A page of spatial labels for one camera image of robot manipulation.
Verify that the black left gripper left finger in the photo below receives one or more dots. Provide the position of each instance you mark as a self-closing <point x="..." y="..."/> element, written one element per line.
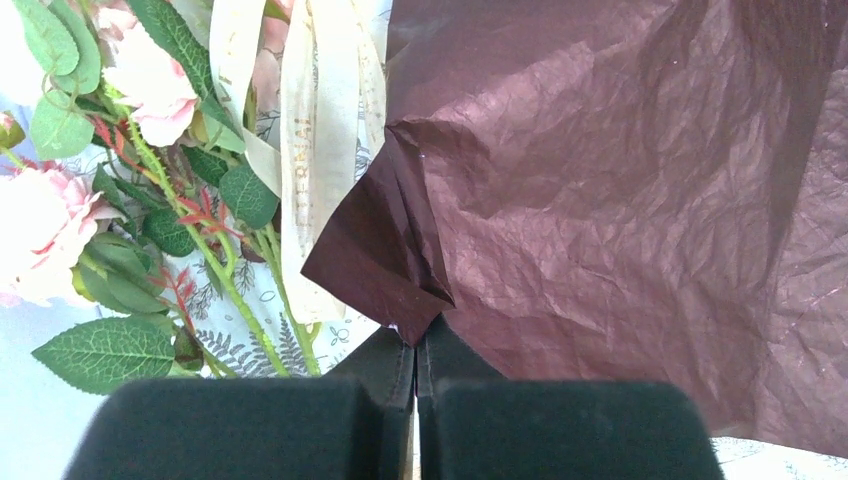
<point x="351" y="423"/>

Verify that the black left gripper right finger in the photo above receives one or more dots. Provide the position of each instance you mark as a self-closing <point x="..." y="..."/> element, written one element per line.
<point x="477" y="424"/>

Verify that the dark maroon wrapping paper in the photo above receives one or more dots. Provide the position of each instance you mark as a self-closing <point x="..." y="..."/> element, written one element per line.
<point x="618" y="189"/>

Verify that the pink rose stem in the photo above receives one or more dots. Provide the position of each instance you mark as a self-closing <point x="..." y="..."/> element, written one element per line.
<point x="125" y="186"/>

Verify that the floral patterned table mat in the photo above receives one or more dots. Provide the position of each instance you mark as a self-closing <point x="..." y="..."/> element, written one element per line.
<point x="595" y="233"/>

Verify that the cream printed ribbon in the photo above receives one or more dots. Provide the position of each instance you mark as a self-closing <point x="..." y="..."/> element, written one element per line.
<point x="332" y="99"/>

